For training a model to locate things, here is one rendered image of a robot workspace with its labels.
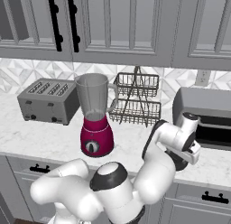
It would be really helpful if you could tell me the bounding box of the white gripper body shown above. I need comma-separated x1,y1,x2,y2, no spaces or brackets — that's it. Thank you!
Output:
164,145,201,166

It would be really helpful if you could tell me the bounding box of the magenta blender with clear jar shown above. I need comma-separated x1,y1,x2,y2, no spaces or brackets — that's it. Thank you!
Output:
74,72,119,158

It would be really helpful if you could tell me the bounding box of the grey drawer front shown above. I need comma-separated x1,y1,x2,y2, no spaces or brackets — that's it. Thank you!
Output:
5,155,91,178
173,182,231,210

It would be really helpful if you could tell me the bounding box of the grey toaster oven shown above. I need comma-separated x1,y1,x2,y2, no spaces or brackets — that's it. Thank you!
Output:
171,86,231,152

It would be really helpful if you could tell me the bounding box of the grey base cupboard door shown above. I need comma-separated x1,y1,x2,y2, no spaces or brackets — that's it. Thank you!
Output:
13,172,60,224
156,198,231,224

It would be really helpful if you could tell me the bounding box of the grey four-slot toaster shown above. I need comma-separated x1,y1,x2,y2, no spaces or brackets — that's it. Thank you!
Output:
16,78,81,126

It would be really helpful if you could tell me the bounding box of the black drawer handle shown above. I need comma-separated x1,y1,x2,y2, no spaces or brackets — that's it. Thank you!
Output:
200,191,230,205
29,163,51,174

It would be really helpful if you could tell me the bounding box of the dark wire two-tier rack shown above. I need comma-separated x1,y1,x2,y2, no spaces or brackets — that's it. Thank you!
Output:
108,65,162,128

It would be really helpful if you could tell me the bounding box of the white wall outlet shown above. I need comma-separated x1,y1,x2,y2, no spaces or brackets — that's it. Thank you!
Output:
194,69,212,88

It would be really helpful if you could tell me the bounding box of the grey wall cupboard door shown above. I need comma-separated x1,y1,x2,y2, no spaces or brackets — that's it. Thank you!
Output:
71,0,175,68
171,0,231,72
0,0,74,62

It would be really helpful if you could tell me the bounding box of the black cupboard door handle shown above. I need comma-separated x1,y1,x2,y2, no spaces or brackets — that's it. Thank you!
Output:
47,0,64,52
67,0,82,53

